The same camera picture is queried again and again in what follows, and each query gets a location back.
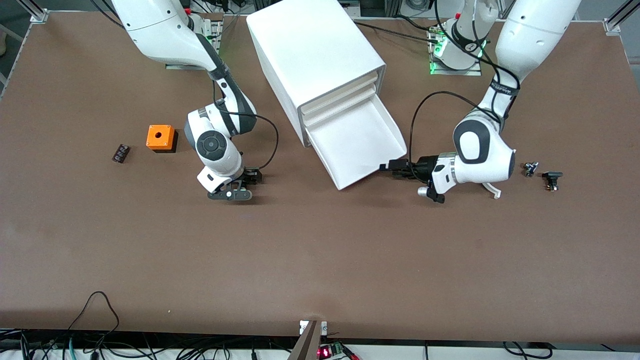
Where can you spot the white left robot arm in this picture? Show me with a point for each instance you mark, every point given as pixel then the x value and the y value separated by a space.
pixel 535 35

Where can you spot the small black terminal block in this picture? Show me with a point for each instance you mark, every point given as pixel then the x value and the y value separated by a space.
pixel 121 153

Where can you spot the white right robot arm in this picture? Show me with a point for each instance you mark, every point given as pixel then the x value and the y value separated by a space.
pixel 160 30

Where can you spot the circuit board red display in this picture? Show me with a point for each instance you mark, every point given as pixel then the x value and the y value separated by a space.
pixel 330 351

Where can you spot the white mount bracket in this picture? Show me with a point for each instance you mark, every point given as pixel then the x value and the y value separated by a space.
pixel 324 327

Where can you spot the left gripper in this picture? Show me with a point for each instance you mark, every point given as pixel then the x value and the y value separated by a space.
pixel 426 165

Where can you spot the white drawer with deep tray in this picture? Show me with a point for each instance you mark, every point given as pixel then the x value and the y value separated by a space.
pixel 355 145

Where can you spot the small silver metal part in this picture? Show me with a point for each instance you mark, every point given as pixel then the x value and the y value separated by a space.
pixel 530 169

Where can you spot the white drawer thin beige edge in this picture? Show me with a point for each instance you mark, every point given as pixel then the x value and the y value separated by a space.
pixel 340 92

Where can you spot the aluminium frame profile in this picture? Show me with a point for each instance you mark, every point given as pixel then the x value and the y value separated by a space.
pixel 614 24
pixel 36 14

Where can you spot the black switch part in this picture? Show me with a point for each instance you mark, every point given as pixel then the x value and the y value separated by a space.
pixel 552 176

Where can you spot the white drawer cabinet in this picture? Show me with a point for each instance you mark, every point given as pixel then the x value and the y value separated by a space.
pixel 310 45

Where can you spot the grey metal mount bar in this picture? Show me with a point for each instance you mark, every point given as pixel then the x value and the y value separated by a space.
pixel 307 345

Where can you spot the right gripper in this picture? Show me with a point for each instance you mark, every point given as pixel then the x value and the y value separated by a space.
pixel 251 175

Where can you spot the orange box black base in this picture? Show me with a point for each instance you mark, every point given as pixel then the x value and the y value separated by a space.
pixel 160 136

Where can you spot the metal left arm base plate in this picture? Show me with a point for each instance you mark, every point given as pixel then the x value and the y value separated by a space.
pixel 452 73

